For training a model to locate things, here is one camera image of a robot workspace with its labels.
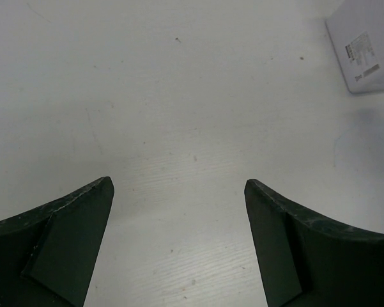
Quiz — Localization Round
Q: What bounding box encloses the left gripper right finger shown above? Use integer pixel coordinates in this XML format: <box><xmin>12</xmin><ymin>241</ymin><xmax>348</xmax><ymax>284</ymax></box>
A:
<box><xmin>244</xmin><ymin>179</ymin><xmax>384</xmax><ymax>306</ymax></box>

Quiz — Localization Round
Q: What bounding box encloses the white compartment organizer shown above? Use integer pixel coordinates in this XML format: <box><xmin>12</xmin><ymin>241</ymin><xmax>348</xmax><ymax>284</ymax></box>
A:
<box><xmin>326</xmin><ymin>0</ymin><xmax>384</xmax><ymax>94</ymax></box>

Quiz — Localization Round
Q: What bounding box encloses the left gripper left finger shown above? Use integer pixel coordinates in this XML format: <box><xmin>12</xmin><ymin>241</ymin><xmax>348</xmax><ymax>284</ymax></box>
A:
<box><xmin>0</xmin><ymin>177</ymin><xmax>114</xmax><ymax>306</ymax></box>

